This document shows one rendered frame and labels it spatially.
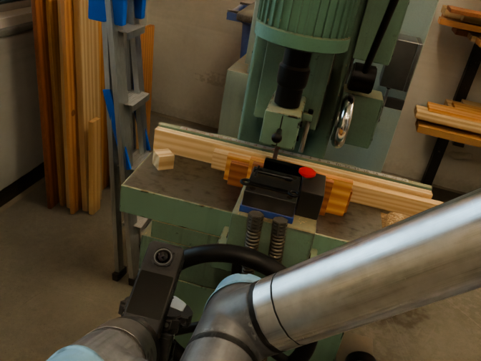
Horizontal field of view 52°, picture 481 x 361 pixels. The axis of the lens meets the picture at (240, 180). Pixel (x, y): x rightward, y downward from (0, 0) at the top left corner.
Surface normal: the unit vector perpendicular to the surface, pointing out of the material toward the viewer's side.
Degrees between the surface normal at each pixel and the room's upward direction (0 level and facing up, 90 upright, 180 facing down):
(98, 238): 0
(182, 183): 0
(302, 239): 90
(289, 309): 73
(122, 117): 82
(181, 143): 90
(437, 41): 90
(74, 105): 88
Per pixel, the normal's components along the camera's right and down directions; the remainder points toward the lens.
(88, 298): 0.16, -0.87
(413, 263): -0.49, -0.01
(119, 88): 0.95, 0.16
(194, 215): -0.19, 0.44
